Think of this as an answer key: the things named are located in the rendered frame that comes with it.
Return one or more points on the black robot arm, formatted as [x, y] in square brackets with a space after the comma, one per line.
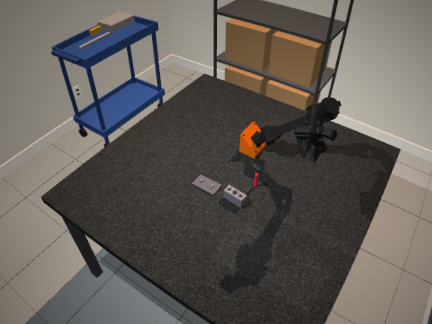
[326, 110]

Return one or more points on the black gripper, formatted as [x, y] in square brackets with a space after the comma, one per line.
[307, 139]

